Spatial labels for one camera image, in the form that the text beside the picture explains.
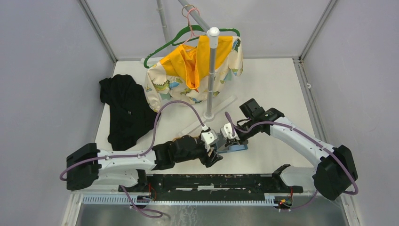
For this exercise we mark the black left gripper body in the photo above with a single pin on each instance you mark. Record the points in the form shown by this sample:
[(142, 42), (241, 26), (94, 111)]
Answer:
[(200, 151)]

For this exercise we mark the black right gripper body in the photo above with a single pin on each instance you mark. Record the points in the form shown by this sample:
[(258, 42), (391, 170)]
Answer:
[(243, 137)]

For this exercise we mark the yellow box of cards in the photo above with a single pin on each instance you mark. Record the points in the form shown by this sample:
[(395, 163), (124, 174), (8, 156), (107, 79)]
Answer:
[(177, 138)]

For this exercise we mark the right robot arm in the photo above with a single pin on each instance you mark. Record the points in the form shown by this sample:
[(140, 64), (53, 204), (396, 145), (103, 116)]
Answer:
[(332, 172)]

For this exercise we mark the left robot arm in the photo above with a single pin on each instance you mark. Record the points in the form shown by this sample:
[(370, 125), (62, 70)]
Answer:
[(90, 166)]

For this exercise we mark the yellow dinosaur print shirt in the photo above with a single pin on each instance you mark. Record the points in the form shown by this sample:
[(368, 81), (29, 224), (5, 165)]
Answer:
[(183, 74)]

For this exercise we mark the black garment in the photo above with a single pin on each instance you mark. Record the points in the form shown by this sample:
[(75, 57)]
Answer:
[(130, 115)]

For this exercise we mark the white clothes rack stand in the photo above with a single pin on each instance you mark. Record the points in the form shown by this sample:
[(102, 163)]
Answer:
[(213, 34)]

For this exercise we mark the pink clothes hanger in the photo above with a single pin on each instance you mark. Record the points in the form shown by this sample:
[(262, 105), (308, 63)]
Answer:
[(193, 36)]

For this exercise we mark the green clothes hanger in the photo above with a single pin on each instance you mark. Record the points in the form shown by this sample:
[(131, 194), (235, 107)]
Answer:
[(183, 31)]

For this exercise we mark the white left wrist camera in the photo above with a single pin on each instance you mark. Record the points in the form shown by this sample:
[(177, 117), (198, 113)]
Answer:
[(209, 137)]

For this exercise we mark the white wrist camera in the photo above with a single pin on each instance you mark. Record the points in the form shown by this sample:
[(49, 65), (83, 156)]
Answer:
[(209, 137), (228, 132)]

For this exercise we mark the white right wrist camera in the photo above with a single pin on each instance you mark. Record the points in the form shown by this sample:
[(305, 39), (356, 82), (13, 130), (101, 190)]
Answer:
[(228, 132)]

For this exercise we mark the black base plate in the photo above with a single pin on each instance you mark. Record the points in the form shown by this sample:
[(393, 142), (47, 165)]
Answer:
[(216, 187)]

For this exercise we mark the white slotted cable duct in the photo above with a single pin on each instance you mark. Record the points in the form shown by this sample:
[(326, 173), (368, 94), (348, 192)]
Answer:
[(122, 199)]

